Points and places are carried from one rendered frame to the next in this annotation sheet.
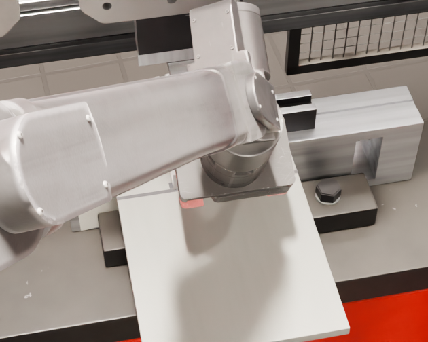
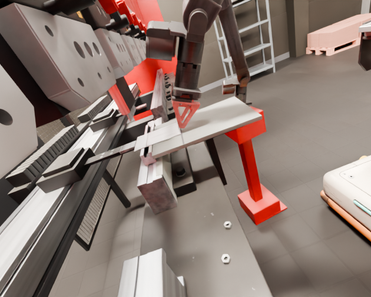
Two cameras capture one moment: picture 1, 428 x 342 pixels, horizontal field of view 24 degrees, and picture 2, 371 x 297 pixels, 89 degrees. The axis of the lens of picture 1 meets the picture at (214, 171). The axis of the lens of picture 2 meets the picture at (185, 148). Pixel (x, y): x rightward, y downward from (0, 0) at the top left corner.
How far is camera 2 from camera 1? 0.87 m
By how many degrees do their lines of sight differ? 59
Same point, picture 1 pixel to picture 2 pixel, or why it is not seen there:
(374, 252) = not seen: hidden behind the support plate
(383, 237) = not seen: hidden behind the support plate
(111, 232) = (184, 181)
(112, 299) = (212, 184)
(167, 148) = not seen: outside the picture
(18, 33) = (53, 236)
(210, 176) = (194, 86)
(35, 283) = (205, 213)
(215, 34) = (162, 24)
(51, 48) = (69, 231)
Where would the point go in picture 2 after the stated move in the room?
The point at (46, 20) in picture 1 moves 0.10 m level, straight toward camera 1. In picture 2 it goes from (57, 218) to (97, 203)
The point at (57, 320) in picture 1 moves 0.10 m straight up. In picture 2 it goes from (224, 199) to (212, 164)
